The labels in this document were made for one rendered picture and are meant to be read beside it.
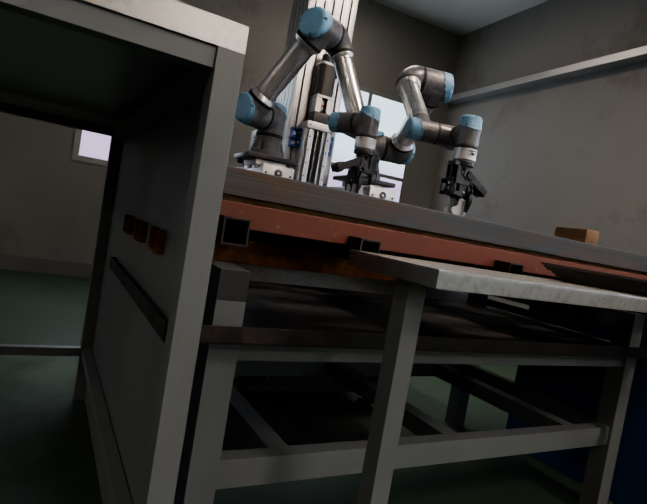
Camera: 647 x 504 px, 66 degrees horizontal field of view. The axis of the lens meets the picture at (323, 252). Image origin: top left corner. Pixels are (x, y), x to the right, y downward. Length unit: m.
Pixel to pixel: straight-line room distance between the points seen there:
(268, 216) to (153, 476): 0.48
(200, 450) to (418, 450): 0.57
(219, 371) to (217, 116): 0.49
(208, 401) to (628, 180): 3.81
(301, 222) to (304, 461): 0.53
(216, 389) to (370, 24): 5.09
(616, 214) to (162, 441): 3.94
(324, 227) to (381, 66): 4.79
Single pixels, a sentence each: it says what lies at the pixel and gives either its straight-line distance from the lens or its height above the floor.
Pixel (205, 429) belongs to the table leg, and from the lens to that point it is 1.05.
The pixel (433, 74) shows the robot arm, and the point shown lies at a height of 1.45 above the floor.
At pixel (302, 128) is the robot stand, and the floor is 1.22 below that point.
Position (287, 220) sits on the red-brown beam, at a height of 0.79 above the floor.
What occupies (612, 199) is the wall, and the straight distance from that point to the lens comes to 4.43.
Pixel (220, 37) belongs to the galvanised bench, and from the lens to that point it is 0.78.
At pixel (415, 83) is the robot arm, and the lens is 2.05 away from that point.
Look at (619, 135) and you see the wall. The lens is 4.54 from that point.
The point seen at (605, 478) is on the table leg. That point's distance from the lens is 2.06.
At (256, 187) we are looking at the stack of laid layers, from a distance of 0.96.
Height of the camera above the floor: 0.78
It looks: 3 degrees down
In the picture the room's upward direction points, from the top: 10 degrees clockwise
